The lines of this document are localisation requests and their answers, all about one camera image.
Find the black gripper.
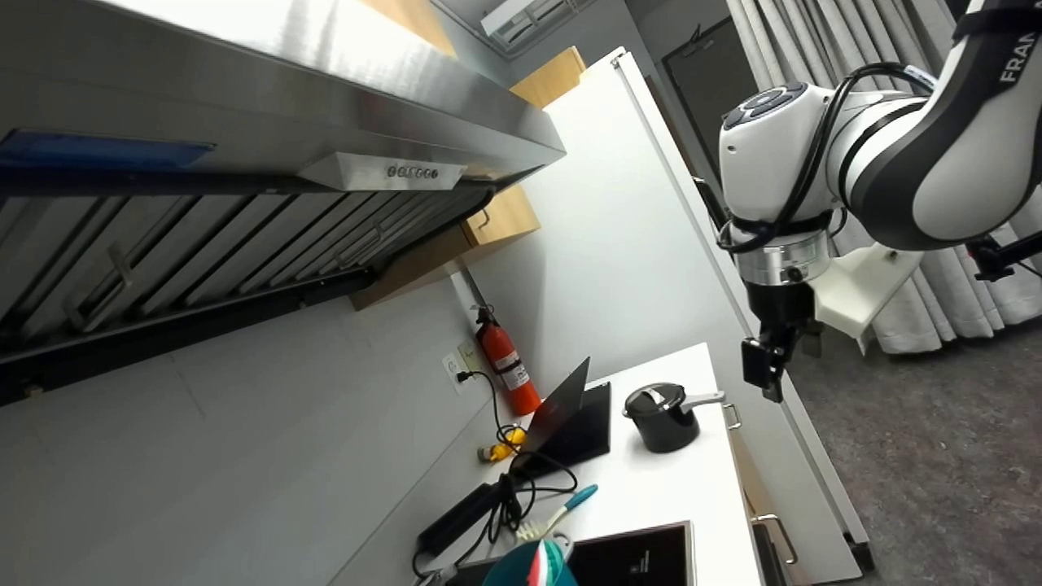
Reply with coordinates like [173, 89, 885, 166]
[741, 275, 822, 407]

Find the grey round pot lid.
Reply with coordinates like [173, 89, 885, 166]
[626, 377, 691, 424]

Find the grey white curtain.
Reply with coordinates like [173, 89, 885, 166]
[723, 0, 1042, 362]

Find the black open laptop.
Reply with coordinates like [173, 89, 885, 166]
[504, 354, 620, 484]

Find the red fire extinguisher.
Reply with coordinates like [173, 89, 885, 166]
[474, 305, 547, 424]

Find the yellow plug adapter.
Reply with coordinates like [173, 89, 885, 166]
[491, 425, 535, 464]

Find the wooden upper cabinet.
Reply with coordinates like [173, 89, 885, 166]
[353, 0, 591, 311]

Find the stainless steel range hood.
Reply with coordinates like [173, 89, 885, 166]
[0, 0, 571, 410]

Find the black pot with grey handle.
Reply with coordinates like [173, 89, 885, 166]
[626, 379, 731, 456]

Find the metal cabinet handle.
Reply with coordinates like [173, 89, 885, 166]
[747, 506, 806, 568]

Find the dish brush with teal handle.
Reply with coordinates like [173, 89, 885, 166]
[516, 483, 602, 545]

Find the black bar camera on tripod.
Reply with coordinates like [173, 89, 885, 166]
[967, 229, 1042, 284]

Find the black coiled cable bundle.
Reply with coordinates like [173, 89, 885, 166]
[411, 463, 581, 586]

